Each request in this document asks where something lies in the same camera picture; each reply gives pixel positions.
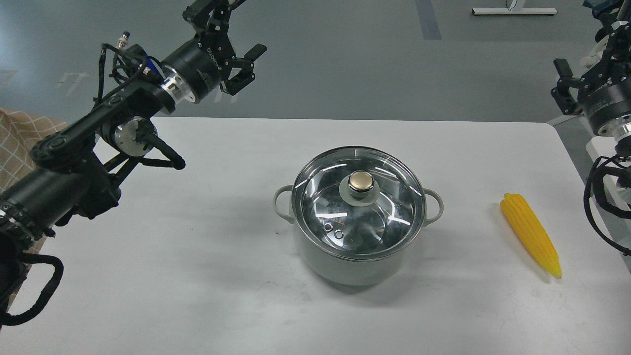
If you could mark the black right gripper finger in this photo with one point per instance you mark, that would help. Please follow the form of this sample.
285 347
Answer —
614 16
569 91

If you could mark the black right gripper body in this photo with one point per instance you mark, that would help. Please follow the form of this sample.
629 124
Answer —
605 101

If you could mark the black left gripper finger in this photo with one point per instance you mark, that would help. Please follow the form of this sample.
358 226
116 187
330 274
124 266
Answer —
237 73
210 16

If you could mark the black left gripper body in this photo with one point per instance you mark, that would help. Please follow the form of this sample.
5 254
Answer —
199 65

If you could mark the yellow corn cob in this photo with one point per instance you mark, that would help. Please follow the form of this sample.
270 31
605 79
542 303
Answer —
531 233

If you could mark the glass pot lid gold knob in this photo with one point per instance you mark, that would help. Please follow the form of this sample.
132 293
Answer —
358 203

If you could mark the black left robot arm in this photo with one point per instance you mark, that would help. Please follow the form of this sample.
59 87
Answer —
79 170

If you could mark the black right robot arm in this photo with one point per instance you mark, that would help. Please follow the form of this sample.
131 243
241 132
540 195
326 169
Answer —
616 166

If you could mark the grey steel cooking pot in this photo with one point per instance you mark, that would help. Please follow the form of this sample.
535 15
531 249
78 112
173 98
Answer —
349 272

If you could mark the white stand base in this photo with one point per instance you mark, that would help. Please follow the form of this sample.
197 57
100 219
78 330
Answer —
514 8

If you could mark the beige checkered cloth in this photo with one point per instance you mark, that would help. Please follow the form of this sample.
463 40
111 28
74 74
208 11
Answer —
19 132

